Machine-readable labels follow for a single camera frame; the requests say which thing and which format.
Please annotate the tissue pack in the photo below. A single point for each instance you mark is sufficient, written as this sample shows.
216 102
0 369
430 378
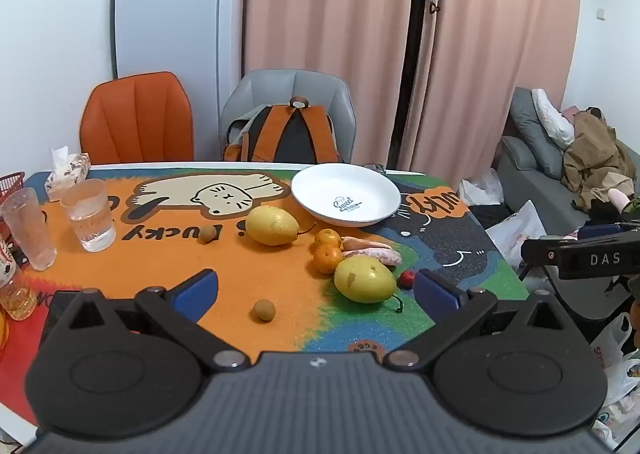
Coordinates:
67 173

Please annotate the short clear drinking glass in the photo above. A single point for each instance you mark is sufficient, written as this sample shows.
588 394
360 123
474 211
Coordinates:
90 219

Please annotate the yellow pear with brown mark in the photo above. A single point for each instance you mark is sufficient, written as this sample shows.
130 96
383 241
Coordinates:
365 281

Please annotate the white round plate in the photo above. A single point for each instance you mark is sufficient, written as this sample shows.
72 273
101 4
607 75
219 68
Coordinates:
345 194

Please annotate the brown jacket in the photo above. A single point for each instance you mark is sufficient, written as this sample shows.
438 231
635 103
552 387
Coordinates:
595 158

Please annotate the small red cherry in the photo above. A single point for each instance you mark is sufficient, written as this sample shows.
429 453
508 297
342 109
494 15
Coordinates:
408 278

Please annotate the white plastic bag on sofa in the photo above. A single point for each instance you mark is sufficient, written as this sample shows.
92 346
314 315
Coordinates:
552 118

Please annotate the orange and black backpack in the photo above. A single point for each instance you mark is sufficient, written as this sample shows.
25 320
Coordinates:
290 136

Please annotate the tall clear drinking glass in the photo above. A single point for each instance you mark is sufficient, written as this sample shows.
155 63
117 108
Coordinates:
30 234

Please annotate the red plastic basket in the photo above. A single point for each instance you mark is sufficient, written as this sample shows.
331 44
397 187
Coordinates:
11 184

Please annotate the clear bottle with yellow liquid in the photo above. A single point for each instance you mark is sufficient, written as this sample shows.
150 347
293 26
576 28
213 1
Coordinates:
15 291

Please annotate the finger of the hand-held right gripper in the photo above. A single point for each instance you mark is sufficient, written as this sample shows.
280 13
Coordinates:
537 250
600 232

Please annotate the pink curtain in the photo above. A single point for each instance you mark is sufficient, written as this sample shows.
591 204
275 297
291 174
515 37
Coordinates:
495 33
325 3

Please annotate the printed cat table mat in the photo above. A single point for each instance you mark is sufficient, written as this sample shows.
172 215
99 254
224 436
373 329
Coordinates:
225 259

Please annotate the white refrigerator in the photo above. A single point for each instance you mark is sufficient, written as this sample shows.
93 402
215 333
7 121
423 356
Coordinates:
175 8

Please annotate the orange chair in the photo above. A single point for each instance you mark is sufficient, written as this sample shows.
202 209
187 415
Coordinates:
137 118

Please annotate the eyeglasses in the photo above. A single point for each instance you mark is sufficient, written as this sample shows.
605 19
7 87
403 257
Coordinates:
375 166

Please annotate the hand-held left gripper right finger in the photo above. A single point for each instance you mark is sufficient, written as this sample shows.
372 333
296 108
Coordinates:
436 295

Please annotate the grey chair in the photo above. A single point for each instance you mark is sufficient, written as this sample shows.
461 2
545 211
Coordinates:
310 86

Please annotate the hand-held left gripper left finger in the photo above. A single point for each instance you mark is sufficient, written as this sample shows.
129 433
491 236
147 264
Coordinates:
196 295

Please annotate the orange tangerine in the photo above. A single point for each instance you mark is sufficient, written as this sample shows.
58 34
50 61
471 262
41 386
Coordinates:
328 260
327 238

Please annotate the grey sofa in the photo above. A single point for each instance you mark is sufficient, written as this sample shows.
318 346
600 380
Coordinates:
530 168

